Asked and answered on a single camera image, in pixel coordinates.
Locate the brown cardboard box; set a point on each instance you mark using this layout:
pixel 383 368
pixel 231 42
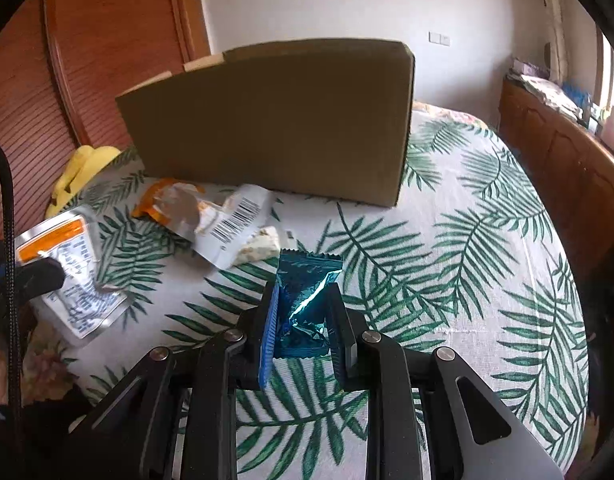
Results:
pixel 324 117

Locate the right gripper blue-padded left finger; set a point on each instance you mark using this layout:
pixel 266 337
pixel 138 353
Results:
pixel 259 326

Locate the wooden sideboard cabinet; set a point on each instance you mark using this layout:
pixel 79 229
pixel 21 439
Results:
pixel 572 173

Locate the window with wooden frame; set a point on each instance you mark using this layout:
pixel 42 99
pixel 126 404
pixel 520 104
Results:
pixel 604 91

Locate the white wall switch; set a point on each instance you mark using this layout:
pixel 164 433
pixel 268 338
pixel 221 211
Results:
pixel 436 38

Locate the silver orange snack pouch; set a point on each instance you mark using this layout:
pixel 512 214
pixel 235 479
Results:
pixel 82 308

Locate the blue foil snack packet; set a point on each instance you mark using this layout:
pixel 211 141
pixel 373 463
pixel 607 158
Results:
pixel 302 278

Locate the wooden wardrobe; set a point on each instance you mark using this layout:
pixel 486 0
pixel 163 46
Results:
pixel 62 64

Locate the yellow Pikachu plush toy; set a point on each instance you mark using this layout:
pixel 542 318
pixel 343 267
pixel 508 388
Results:
pixel 86 162

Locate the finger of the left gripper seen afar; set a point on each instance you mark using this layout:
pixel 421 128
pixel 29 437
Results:
pixel 37 278

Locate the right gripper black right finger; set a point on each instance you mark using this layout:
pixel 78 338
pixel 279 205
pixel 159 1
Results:
pixel 344 327

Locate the floral window curtain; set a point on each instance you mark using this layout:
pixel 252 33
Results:
pixel 559 61

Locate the orange white snack bag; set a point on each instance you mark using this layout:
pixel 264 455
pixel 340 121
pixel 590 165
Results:
pixel 226 232

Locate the folded cloth on sideboard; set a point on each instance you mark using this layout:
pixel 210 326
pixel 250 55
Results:
pixel 548 93

